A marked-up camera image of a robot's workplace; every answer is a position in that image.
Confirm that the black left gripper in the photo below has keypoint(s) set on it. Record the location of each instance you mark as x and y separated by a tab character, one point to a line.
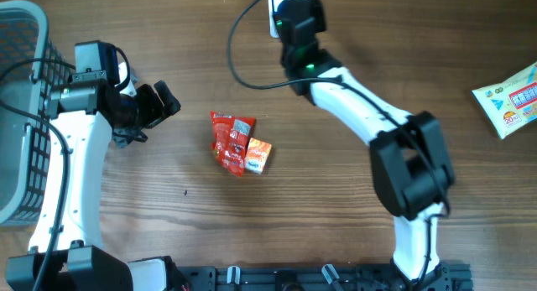
154	109

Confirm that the red snack bag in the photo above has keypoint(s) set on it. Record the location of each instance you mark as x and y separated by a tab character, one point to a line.
231	140

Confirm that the orange small carton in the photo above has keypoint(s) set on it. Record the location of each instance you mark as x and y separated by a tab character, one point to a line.
257	155

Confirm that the yellow wet wipes pack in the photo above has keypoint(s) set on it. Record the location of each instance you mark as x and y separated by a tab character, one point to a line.
511	104

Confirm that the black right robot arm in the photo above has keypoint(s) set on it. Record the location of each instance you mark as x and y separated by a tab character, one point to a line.
410	164

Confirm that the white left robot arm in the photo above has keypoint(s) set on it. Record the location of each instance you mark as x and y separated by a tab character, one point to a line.
87	113

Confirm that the grey plastic shopping basket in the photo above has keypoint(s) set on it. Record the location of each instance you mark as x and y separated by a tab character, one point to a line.
30	66

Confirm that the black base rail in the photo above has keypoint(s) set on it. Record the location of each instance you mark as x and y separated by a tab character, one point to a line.
362	277

